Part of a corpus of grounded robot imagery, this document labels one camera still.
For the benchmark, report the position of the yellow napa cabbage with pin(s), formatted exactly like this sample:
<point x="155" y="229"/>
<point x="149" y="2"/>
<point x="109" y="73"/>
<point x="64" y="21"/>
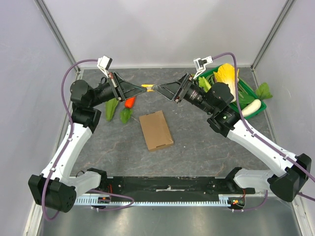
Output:
<point x="226" y="74"/>

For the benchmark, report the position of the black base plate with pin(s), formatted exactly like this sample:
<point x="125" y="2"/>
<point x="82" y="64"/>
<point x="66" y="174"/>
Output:
<point x="212" y="185"/>

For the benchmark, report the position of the green bok choy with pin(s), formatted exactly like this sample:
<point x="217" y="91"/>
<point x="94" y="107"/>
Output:
<point x="244" y="99"/>

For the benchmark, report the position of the yellow utility knife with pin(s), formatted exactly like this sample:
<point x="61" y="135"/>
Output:
<point x="148" y="87"/>

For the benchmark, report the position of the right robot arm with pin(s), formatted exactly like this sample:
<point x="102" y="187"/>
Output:
<point x="287" y="172"/>

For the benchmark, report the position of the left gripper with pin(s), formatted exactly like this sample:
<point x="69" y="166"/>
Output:
<point x="114" y="78"/>

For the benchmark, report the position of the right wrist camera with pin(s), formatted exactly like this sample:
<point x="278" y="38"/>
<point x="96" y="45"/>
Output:
<point x="200" y="65"/>

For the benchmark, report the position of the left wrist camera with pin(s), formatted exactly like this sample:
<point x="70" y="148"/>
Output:
<point x="103" y="64"/>

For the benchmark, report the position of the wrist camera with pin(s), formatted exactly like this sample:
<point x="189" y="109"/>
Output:
<point x="103" y="64"/>
<point x="200" y="65"/>

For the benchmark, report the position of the orange carrot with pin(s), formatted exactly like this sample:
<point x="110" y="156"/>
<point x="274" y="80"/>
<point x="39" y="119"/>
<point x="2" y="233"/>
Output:
<point x="129" y="103"/>

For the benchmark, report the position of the green celery stalk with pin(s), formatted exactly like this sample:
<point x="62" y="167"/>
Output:
<point x="204" y="84"/>

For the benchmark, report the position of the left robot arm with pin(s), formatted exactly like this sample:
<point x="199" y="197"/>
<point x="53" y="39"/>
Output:
<point x="54" y="188"/>

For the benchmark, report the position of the green leafy lettuce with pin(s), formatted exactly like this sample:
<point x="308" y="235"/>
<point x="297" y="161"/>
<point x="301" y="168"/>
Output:
<point x="110" y="107"/>

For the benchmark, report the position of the green plastic tray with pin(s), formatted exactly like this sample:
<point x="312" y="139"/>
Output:
<point x="251" y="93"/>

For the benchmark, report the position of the white radish with leaves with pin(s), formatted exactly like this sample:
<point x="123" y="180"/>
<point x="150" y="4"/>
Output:
<point x="262" y="93"/>

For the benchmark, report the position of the brown cardboard express box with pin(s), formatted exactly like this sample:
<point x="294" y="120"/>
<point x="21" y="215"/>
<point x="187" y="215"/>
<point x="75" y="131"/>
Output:
<point x="156" y="131"/>

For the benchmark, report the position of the grey slotted cable duct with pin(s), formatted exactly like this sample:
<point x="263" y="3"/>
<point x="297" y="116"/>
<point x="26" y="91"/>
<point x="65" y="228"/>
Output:
<point x="104" y="201"/>

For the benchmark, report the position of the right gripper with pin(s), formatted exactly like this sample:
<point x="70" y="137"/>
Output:
<point x="182" y="88"/>

